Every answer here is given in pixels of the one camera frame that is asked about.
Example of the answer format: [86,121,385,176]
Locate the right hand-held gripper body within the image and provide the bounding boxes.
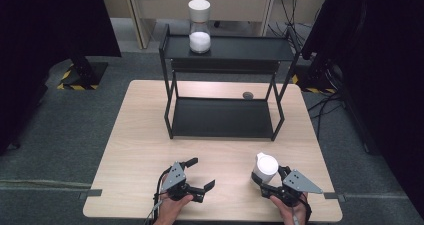
[260,165,324,208]

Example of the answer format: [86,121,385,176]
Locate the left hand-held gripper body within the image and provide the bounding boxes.
[159,161,206,204]

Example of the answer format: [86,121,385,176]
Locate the glass jar with spout lid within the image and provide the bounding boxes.
[251,151,280,186]

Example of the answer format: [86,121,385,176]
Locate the black metal two-tier shelf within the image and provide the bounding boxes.
[158,23,303,142]

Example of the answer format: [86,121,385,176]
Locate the glass jar with round lid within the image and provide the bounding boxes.
[187,0,213,55]

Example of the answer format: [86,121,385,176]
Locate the person's left hand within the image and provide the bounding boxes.
[153,184,195,225]

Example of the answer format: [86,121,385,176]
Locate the person's right hand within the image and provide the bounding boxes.
[269,192,310,225]

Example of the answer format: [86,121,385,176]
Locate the grey floor tape piece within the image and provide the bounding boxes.
[323,191,348,203]
[78,188,103,201]

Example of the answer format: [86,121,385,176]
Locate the black yellow-striped stand base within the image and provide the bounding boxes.
[56,61,110,92]
[291,72,338,95]

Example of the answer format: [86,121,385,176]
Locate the black curtain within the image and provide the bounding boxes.
[0,0,122,157]
[300,0,424,220]

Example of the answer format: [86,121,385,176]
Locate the right hand-held gripper cable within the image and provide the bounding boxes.
[291,193,314,225]

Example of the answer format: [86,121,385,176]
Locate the hand-held gripper cable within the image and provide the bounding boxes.
[291,193,314,225]
[143,166,173,225]

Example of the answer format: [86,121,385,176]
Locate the left hand-held gripper cable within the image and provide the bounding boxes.
[143,166,173,225]

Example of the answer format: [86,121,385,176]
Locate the black floor cables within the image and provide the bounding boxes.
[306,90,348,142]

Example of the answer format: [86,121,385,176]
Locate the black plugged-in cables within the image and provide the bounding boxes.
[267,0,314,49]

